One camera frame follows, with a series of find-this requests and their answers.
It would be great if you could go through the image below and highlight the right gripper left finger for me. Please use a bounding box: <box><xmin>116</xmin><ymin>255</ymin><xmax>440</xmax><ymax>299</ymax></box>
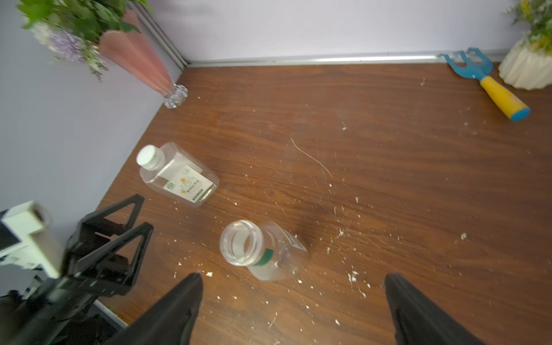
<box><xmin>106</xmin><ymin>273</ymin><xmax>204</xmax><ymax>345</ymax></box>

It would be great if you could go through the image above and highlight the tall clear labelled bottle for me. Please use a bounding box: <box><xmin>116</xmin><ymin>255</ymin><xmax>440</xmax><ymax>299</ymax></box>
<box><xmin>219</xmin><ymin>220</ymin><xmax>309</xmax><ymax>282</ymax></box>

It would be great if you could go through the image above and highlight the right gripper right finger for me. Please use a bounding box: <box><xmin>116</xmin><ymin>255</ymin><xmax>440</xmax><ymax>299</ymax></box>
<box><xmin>385</xmin><ymin>273</ymin><xmax>483</xmax><ymax>344</ymax></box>

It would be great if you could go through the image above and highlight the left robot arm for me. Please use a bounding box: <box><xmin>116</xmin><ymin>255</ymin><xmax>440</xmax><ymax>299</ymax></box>
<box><xmin>1</xmin><ymin>194</ymin><xmax>153</xmax><ymax>344</ymax></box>

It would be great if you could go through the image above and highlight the white bottle cap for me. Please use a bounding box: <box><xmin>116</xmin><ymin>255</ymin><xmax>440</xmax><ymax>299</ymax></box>
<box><xmin>136</xmin><ymin>145</ymin><xmax>165</xmax><ymax>171</ymax></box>

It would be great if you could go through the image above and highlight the square clear plastic bottle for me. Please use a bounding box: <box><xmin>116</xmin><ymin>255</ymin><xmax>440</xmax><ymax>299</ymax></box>
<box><xmin>139</xmin><ymin>142</ymin><xmax>220</xmax><ymax>207</ymax></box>

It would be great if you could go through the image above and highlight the pink vase with flowers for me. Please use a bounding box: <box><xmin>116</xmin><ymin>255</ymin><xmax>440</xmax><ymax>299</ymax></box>
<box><xmin>17</xmin><ymin>1</ymin><xmax>188</xmax><ymax>109</ymax></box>

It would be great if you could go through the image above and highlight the small potted green plant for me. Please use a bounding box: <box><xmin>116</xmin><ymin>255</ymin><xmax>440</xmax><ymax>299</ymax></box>
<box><xmin>498</xmin><ymin>0</ymin><xmax>551</xmax><ymax>91</ymax></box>

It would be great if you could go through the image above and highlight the blue yellow garden trowel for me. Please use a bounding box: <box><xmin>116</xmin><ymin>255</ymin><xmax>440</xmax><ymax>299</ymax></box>
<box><xmin>438</xmin><ymin>47</ymin><xmax>531</xmax><ymax>121</ymax></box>

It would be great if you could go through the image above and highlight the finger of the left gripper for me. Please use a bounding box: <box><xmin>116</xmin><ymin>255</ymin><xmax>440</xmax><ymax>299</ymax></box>
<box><xmin>66</xmin><ymin>194</ymin><xmax>145</xmax><ymax>258</ymax></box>
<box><xmin>60</xmin><ymin>223</ymin><xmax>153</xmax><ymax>297</ymax></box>

